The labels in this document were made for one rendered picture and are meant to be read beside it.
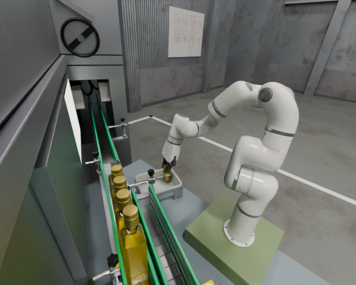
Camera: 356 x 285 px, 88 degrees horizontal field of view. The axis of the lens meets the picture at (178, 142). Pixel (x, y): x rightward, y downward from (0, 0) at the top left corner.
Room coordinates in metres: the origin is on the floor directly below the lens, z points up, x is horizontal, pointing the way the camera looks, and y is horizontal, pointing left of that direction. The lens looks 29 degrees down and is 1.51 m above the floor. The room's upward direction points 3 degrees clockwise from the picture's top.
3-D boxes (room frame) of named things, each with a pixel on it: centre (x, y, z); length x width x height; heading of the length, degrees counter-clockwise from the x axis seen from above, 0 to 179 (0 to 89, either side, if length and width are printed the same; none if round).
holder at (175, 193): (0.76, 0.12, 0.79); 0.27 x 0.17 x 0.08; 117
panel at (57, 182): (0.63, 0.43, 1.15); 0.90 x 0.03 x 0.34; 27
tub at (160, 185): (0.77, 0.10, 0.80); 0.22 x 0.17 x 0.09; 117
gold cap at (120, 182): (0.39, 0.16, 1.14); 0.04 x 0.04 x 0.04
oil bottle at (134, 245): (0.29, 0.10, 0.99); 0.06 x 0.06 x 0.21; 26
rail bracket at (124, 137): (1.19, 0.42, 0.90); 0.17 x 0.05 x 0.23; 117
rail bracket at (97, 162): (0.75, 0.42, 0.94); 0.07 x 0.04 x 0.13; 117
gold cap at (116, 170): (0.45, 0.18, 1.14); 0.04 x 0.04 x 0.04
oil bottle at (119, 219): (0.34, 0.13, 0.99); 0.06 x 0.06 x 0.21; 26
